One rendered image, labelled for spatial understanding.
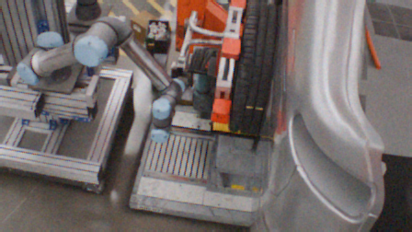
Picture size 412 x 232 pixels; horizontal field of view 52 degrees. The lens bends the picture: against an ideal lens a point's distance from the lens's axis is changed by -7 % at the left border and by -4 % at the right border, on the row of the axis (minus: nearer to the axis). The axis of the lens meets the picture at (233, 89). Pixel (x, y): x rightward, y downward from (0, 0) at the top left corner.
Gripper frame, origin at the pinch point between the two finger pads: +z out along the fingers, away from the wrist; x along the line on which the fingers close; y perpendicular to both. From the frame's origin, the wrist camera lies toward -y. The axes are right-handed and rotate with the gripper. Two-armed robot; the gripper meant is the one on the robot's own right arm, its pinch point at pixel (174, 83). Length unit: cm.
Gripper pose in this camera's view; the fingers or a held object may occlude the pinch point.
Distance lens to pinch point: 213.2
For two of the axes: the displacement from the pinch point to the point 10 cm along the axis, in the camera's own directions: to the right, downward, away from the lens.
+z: 1.0, -7.1, 7.0
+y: 1.2, -6.8, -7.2
